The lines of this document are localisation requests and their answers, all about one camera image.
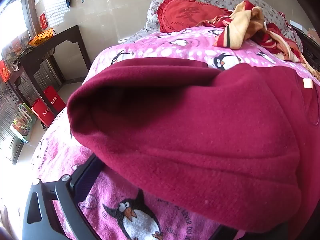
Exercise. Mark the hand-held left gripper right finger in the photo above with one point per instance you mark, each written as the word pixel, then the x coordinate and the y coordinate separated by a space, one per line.
pixel 225 233

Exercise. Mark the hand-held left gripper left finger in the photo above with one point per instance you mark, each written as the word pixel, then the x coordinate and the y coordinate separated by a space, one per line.
pixel 86 180

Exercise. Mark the maroon fleece sweater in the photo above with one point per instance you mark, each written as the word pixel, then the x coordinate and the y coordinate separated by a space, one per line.
pixel 187 130

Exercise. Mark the red paper bag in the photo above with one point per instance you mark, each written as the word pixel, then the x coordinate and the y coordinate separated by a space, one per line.
pixel 56 100
pixel 42 112

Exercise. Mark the colourful gift box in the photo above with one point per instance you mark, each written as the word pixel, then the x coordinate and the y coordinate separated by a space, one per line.
pixel 22 125

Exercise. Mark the red hanging decoration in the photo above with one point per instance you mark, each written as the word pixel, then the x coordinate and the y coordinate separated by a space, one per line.
pixel 5 71

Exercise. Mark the dark wooden side table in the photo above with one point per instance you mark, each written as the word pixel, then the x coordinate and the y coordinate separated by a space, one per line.
pixel 62 36

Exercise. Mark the orange plastic basket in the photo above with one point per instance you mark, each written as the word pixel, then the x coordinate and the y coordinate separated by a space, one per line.
pixel 41 37

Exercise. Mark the pink penguin print blanket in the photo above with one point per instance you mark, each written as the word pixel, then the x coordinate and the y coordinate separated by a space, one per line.
pixel 175 45

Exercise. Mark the dark carved wooden headboard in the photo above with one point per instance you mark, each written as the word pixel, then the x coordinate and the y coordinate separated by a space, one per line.
pixel 310 52

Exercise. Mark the orange and red crumpled blanket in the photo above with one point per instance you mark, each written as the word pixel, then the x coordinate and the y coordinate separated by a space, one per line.
pixel 237 32

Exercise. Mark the red wall sign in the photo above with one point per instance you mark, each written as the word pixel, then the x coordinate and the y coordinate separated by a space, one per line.
pixel 43 21

